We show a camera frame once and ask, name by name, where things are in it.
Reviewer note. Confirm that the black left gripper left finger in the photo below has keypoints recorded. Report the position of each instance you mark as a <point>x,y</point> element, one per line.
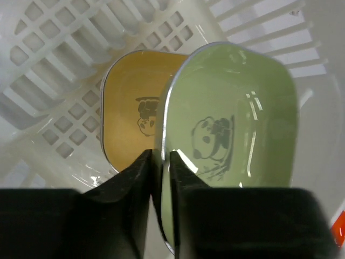
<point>108,221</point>

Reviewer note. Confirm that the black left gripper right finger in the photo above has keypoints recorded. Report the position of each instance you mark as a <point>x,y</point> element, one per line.
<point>245,222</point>

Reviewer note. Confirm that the green square panda plate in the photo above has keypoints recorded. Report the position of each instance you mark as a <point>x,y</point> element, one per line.
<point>232,115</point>

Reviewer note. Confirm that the yellow square panda plate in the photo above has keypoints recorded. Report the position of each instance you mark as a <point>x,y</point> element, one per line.
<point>130,94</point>

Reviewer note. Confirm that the white plastic basket bin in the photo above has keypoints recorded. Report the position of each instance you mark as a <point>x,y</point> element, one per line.
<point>54,54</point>

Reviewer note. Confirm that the orange round plate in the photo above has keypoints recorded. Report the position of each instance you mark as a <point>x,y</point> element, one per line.
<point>338,229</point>

